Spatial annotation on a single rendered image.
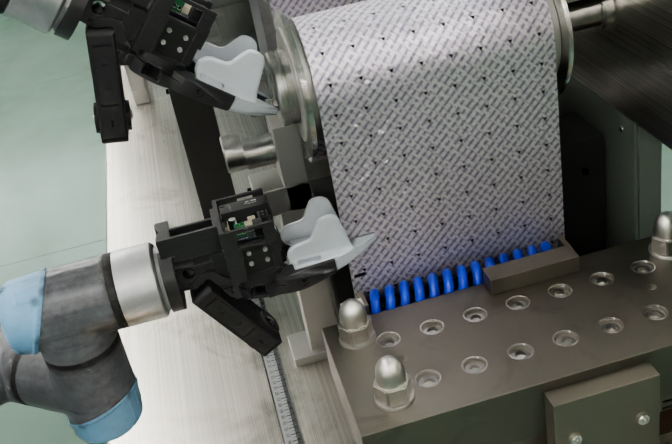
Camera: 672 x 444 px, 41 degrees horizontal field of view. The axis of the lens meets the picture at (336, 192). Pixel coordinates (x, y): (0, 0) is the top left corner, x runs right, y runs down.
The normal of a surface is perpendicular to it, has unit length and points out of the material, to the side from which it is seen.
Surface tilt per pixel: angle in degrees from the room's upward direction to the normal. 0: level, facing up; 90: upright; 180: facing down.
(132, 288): 61
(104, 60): 93
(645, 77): 90
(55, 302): 52
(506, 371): 0
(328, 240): 90
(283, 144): 90
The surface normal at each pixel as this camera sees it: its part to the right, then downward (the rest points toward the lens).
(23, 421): -0.17, -0.86
